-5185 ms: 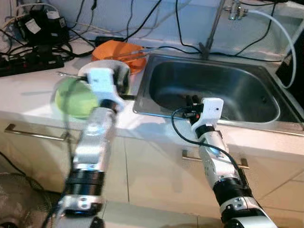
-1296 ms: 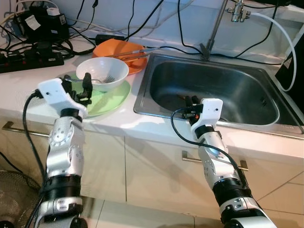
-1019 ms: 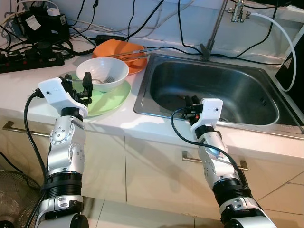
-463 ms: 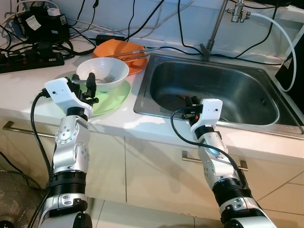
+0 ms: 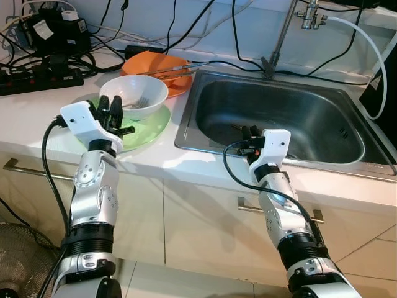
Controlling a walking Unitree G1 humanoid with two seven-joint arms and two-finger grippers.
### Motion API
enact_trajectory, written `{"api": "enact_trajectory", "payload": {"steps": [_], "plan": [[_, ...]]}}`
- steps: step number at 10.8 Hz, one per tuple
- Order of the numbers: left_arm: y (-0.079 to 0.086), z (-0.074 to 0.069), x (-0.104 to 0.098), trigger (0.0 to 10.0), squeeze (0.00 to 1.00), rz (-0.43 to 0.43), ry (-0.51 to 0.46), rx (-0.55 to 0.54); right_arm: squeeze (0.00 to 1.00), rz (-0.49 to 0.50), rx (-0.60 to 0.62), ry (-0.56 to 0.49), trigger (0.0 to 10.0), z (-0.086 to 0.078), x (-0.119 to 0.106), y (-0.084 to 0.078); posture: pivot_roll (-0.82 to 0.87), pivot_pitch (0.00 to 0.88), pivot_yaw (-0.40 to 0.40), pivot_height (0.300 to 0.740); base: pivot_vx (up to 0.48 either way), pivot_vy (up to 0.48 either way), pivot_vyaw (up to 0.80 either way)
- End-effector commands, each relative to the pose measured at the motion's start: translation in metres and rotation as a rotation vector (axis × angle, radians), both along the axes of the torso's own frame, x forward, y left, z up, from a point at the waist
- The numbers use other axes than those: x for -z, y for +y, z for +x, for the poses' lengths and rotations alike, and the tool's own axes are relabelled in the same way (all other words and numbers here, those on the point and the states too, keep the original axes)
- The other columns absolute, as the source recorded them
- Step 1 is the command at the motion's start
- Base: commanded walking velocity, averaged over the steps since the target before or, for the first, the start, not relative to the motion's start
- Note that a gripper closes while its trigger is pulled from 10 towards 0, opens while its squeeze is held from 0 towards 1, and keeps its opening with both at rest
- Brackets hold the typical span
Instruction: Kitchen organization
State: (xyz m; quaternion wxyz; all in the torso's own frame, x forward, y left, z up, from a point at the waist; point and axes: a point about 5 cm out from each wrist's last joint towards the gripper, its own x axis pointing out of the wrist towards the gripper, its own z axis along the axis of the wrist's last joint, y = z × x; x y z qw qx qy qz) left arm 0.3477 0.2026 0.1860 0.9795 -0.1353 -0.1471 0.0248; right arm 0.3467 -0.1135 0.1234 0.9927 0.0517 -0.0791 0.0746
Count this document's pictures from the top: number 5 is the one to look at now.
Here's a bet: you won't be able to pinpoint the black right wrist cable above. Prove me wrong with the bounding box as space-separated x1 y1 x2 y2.
222 142 329 249

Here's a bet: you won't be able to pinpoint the flat black power brick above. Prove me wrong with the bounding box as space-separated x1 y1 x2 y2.
126 45 164 58

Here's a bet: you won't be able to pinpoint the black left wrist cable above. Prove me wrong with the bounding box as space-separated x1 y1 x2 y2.
38 117 70 298

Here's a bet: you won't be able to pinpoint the steel kitchen tongs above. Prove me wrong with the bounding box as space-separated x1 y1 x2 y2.
138 60 208 76

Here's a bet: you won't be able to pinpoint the white bowl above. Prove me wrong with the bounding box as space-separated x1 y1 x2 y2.
99 74 169 120

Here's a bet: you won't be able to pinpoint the black water dispenser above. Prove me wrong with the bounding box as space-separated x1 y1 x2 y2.
360 31 397 147

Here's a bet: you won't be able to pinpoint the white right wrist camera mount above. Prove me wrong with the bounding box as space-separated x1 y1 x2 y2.
248 129 291 167

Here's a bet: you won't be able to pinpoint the steel fork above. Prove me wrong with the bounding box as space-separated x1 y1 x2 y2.
127 93 153 109

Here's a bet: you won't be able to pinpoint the green plate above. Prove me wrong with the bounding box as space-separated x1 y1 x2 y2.
84 99 171 153

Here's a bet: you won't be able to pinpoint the black power strip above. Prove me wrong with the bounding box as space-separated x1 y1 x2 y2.
0 67 84 97

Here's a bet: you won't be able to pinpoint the black wall cable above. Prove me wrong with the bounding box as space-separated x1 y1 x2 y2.
231 0 270 72

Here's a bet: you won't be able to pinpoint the white water hose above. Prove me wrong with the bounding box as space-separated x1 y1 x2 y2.
326 16 388 120

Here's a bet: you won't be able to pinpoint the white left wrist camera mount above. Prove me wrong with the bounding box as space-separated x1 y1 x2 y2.
59 101 123 151

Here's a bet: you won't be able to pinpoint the orange bowl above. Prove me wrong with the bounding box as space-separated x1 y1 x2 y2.
121 51 190 81

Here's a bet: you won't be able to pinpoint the small white plug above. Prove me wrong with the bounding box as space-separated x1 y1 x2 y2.
56 9 78 22

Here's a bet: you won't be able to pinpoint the black power plug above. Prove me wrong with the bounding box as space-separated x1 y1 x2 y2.
43 55 74 74

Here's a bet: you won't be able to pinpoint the steel sink faucet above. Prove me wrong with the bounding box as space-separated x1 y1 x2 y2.
261 0 328 78

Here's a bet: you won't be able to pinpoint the white cabinet door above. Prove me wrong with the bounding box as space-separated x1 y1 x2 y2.
0 146 165 264
163 171 397 292

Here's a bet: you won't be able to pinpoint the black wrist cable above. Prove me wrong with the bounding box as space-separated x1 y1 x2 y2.
222 142 329 249
38 117 70 298

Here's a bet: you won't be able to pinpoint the black adapter with white label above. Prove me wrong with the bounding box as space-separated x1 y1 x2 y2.
25 11 91 58

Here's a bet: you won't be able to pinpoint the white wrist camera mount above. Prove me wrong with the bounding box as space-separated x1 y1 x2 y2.
248 129 291 167
59 101 123 151

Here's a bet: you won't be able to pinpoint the grey floor fan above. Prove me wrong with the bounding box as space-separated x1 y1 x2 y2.
0 222 63 298

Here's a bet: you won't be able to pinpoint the stainless steel sink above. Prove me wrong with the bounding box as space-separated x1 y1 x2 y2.
175 68 396 176

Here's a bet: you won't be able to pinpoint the orange plate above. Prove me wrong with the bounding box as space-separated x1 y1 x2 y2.
155 70 195 99

